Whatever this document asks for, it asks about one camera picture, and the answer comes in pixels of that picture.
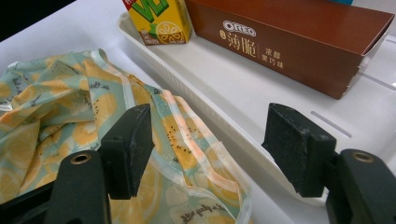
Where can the yellow drink carton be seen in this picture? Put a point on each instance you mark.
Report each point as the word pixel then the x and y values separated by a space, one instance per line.
pixel 158 21

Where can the lemon print fabric bag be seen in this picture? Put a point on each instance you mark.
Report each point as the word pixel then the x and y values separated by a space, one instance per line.
pixel 62 105

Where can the brown biscuit box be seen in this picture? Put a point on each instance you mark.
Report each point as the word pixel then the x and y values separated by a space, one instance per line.
pixel 280 43

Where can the blue snack pouch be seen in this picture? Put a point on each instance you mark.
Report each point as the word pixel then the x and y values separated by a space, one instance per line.
pixel 341 1

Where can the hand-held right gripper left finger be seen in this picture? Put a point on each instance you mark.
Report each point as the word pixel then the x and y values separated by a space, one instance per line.
pixel 129 152

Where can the white plastic tray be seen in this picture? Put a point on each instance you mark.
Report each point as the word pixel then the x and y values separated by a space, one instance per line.
pixel 236 90

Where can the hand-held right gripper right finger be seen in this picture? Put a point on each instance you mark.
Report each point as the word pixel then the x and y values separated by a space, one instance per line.
pixel 297 149

